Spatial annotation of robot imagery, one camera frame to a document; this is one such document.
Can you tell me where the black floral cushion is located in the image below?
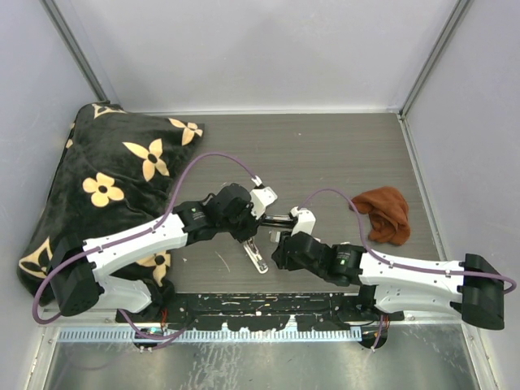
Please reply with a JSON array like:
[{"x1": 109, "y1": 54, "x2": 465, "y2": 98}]
[{"x1": 17, "y1": 102, "x2": 205, "y2": 295}]

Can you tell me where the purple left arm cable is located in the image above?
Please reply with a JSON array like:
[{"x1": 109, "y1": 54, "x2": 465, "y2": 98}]
[{"x1": 31, "y1": 152, "x2": 265, "y2": 326}]

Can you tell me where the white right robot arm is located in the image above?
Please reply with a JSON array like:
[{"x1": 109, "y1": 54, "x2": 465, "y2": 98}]
[{"x1": 271, "y1": 208, "x2": 505, "y2": 331}]

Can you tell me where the orange brown cloth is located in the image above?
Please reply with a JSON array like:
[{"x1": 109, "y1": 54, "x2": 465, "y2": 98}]
[{"x1": 352, "y1": 186, "x2": 411, "y2": 246}]

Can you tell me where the black stapler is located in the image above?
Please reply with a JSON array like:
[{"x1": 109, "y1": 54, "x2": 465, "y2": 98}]
[{"x1": 260, "y1": 214, "x2": 297, "y2": 230}]

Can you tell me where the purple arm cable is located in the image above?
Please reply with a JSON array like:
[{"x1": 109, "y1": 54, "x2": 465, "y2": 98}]
[
  {"x1": 305, "y1": 188, "x2": 518, "y2": 293},
  {"x1": 31, "y1": 152, "x2": 265, "y2": 326}
]

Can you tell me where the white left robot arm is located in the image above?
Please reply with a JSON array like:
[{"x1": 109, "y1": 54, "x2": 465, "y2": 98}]
[{"x1": 48, "y1": 184, "x2": 277, "y2": 322}]

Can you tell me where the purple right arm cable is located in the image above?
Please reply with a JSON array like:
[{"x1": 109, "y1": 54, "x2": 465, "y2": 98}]
[{"x1": 305, "y1": 188, "x2": 518, "y2": 293}]

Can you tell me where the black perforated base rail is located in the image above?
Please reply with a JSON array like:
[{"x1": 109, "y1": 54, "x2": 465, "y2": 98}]
[{"x1": 129, "y1": 292, "x2": 380, "y2": 332}]

